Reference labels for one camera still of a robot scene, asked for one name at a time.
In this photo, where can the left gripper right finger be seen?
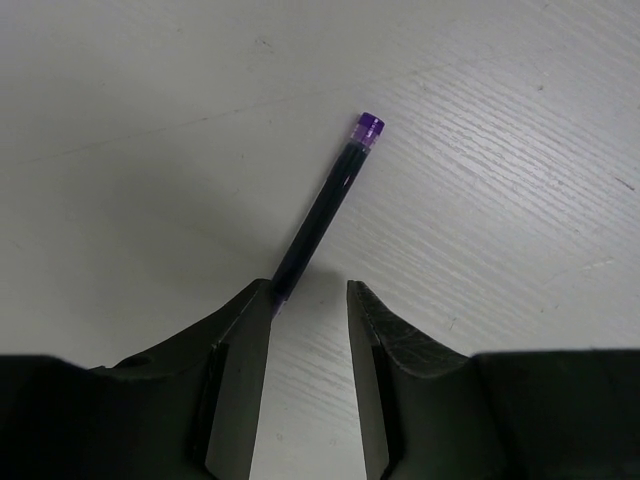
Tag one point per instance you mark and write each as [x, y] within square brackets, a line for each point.
[429, 412]

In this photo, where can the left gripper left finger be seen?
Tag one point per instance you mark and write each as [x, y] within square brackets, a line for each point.
[186, 408]

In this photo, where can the purple pen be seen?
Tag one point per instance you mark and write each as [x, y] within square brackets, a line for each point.
[340, 179]

